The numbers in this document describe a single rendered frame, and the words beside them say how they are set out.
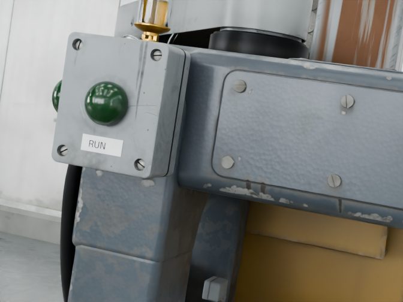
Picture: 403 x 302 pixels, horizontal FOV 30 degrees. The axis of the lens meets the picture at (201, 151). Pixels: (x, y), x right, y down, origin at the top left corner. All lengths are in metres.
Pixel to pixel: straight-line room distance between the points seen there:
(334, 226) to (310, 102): 0.26
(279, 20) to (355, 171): 0.19
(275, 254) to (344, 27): 0.35
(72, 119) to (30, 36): 6.17
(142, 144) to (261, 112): 0.09
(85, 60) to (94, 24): 5.90
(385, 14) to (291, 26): 0.37
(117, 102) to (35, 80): 6.13
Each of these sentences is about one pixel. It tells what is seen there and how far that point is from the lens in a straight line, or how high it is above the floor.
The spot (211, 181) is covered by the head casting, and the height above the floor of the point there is 1.24.
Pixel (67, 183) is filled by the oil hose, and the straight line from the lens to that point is 0.59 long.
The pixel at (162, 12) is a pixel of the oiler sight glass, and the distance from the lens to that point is 0.58.
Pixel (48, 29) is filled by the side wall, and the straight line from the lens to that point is 6.61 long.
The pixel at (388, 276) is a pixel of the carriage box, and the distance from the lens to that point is 0.81.
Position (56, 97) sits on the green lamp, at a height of 1.28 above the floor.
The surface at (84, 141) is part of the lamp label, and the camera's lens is 0.51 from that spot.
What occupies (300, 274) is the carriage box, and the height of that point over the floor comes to 1.13.
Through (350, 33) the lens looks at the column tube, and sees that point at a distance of 1.02.
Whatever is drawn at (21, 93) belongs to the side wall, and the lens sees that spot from 6.68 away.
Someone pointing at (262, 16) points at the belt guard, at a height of 1.38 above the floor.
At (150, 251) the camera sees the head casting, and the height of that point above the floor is 1.18.
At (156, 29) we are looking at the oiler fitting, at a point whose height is 1.35.
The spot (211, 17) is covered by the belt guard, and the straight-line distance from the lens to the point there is 0.70.
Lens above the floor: 1.29
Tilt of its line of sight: 3 degrees down
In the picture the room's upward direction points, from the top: 9 degrees clockwise
